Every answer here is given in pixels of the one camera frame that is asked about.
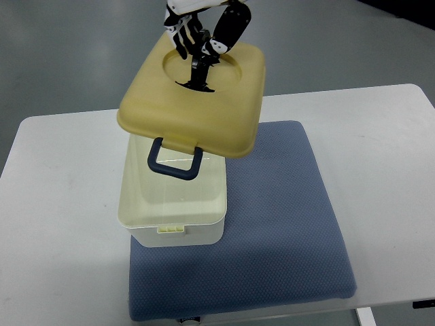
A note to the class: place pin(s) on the yellow storage box lid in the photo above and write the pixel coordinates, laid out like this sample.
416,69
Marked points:
223,121

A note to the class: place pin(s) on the white table leg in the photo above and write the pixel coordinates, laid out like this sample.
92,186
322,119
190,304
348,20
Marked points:
365,317

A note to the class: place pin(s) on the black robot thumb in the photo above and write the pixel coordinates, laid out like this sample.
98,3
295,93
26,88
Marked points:
228,30

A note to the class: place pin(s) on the blue foam cushion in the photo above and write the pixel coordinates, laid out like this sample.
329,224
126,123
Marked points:
281,243

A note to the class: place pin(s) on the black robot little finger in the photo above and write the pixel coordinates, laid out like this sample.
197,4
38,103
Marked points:
171,24

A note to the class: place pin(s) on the blue grey front latch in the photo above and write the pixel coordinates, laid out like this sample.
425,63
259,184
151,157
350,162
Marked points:
186,175

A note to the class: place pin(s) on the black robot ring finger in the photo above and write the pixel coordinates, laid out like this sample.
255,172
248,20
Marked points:
182,37

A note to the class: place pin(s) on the white storage box base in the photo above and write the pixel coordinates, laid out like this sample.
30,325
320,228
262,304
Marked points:
164,211

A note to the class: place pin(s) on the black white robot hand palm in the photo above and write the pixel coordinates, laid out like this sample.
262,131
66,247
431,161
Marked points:
183,7

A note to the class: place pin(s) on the black lid handle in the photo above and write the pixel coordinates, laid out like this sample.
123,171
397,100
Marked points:
203,57

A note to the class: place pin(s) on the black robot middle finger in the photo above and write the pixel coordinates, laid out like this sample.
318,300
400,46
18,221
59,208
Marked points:
190,37

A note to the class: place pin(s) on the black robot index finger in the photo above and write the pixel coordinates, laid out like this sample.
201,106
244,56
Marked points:
196,31

